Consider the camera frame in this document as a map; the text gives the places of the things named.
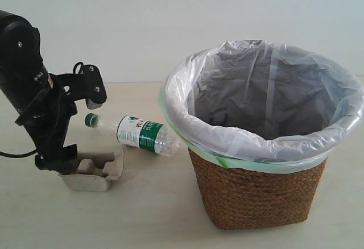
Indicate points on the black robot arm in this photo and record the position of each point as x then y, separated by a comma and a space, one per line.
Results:
20, 54

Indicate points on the green-capped clear water bottle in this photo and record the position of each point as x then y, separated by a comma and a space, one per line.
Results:
136, 132

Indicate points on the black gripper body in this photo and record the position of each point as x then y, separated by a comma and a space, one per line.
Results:
45, 114

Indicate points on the grey paper pulp tray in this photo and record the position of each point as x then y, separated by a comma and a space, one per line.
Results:
95, 171

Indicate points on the translucent white bin liner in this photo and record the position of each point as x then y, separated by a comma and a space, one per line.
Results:
262, 106

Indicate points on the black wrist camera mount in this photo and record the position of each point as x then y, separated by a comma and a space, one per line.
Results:
85, 83

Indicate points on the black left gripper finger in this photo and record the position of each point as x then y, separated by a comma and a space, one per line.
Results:
58, 158

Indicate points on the woven wicker waste basket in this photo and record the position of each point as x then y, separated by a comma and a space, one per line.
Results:
236, 198

